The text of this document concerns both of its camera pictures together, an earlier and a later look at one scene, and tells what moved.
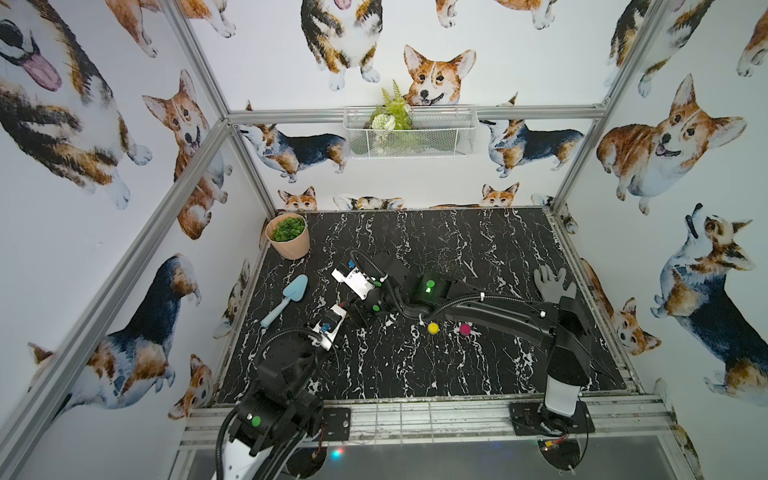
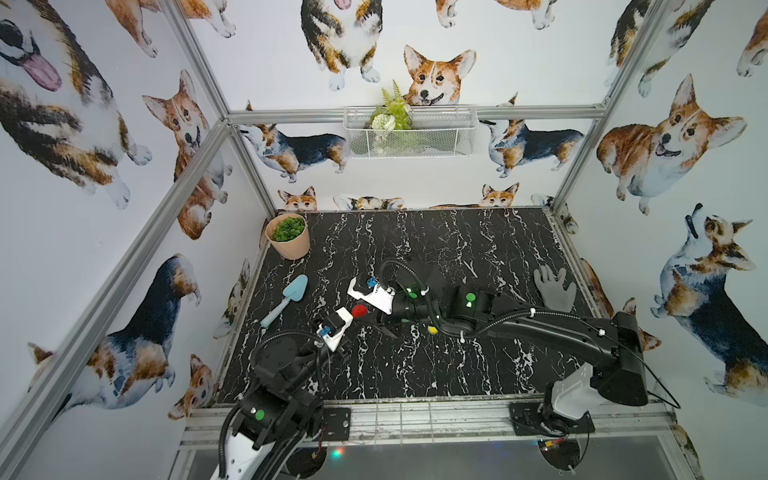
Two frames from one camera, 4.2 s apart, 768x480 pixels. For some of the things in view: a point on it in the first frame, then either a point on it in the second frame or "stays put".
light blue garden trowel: [295, 292] stays put
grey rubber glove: [553, 289] stays put
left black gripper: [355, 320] → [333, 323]
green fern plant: [394, 114] stays put
